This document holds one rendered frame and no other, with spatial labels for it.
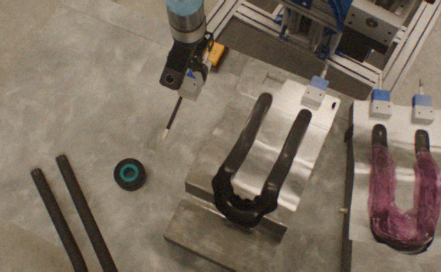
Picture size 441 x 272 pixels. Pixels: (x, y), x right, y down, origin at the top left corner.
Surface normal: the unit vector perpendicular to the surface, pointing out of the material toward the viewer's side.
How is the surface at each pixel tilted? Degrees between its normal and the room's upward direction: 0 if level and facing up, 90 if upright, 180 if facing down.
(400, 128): 0
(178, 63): 30
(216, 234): 0
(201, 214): 0
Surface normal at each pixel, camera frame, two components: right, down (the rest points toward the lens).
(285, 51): -0.01, -0.38
